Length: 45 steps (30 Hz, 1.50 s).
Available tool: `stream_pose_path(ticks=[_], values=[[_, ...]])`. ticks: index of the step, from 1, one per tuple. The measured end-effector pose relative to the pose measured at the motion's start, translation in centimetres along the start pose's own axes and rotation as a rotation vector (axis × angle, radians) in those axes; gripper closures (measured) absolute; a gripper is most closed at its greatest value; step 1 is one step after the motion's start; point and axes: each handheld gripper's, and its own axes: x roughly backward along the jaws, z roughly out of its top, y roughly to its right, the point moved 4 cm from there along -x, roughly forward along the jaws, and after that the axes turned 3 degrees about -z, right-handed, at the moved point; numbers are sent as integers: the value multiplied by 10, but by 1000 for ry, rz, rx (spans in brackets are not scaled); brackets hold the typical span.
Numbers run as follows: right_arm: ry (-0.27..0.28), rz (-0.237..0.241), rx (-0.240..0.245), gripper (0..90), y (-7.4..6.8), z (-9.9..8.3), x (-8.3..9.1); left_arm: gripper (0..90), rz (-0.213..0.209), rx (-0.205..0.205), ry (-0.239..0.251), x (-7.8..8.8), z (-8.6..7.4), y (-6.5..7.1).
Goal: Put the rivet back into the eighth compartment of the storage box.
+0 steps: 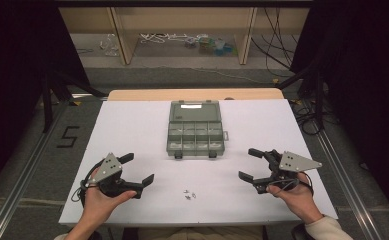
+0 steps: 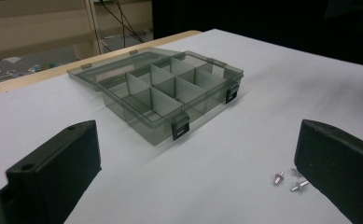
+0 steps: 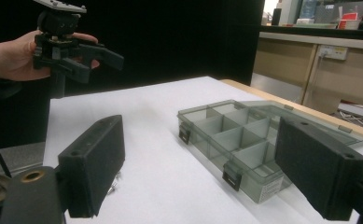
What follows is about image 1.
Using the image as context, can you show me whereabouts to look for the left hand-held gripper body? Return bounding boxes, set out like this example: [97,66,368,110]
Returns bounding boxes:
[87,152,144,200]

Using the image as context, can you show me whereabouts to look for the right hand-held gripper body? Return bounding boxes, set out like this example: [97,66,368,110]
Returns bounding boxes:
[253,148,323,195]

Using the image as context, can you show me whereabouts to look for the grey clear compartment box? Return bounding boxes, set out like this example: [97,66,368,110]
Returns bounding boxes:
[166,99,230,160]

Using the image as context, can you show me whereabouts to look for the person's left hand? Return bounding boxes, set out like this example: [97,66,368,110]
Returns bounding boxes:
[81,166,138,231]

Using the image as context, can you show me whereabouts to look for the person's right hand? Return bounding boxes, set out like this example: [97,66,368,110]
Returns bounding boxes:
[266,171,325,225]

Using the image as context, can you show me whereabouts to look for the white table cover sheet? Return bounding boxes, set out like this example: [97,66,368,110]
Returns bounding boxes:
[58,98,339,228]

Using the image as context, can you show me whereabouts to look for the black metal stand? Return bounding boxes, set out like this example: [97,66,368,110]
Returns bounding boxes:
[41,70,109,134]
[275,64,327,129]

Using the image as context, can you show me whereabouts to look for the light wooden table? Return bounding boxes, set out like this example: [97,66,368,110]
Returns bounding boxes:
[107,87,285,102]

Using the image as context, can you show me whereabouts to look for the clear plastic wrappers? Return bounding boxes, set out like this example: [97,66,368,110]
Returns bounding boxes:
[98,33,121,57]

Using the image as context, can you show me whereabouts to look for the pile of coloured plastic things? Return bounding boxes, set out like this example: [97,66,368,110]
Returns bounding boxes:
[184,34,239,57]

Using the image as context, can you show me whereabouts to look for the black curtain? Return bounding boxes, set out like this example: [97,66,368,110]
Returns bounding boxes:
[290,0,389,219]
[0,0,90,201]

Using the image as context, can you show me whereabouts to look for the light wooden shelf unit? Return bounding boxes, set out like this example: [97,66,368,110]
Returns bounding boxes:
[58,6,311,67]

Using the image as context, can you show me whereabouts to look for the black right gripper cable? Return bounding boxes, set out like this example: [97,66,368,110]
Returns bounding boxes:
[274,171,315,197]

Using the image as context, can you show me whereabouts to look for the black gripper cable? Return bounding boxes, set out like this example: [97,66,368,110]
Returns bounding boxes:
[70,159,105,205]
[274,171,315,197]

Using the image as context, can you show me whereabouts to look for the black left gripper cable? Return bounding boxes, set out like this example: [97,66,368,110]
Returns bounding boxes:
[70,159,105,205]

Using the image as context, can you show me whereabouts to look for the black cables on floor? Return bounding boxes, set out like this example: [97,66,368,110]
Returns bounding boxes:
[290,99,328,137]

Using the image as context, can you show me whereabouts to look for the metal floor rail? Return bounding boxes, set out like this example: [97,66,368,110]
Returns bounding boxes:
[310,121,387,240]
[0,99,74,240]

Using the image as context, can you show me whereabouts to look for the hanging black cables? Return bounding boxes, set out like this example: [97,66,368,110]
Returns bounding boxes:
[250,7,304,70]

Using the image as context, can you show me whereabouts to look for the white cord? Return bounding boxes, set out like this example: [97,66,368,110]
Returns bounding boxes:
[139,32,191,45]

